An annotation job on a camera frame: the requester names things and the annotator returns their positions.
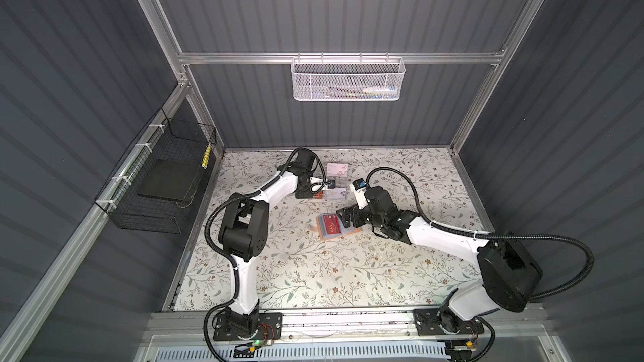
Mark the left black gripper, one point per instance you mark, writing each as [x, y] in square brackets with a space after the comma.
[304, 194]

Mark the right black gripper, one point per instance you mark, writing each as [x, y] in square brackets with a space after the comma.
[354, 211]

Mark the pink leather card holder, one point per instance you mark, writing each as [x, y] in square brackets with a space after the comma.
[345, 230]

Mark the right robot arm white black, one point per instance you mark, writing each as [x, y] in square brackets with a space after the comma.
[508, 274]

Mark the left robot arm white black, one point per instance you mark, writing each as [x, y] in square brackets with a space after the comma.
[244, 228]

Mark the pink card in organizer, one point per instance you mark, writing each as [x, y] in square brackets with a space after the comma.
[337, 169]

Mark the clear acrylic card organizer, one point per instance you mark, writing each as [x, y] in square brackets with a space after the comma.
[337, 189]

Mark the yellow tag on basket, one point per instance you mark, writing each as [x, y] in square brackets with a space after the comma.
[206, 156]

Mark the white tube in basket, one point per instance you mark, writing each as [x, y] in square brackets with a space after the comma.
[382, 91]

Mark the black pad in basket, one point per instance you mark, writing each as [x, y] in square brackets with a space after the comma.
[168, 180]

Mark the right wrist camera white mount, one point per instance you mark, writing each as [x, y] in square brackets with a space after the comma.
[359, 188]

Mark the white wire mesh basket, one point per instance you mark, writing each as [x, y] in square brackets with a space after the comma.
[341, 79]

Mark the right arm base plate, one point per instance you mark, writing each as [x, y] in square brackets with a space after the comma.
[436, 321]

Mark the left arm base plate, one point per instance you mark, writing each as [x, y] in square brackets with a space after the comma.
[256, 326]

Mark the black wire mesh basket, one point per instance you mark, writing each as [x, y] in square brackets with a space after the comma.
[170, 139]

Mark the white perforated cable duct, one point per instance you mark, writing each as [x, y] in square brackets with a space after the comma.
[385, 350]

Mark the aluminium front rail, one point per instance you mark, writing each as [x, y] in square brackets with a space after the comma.
[369, 323]

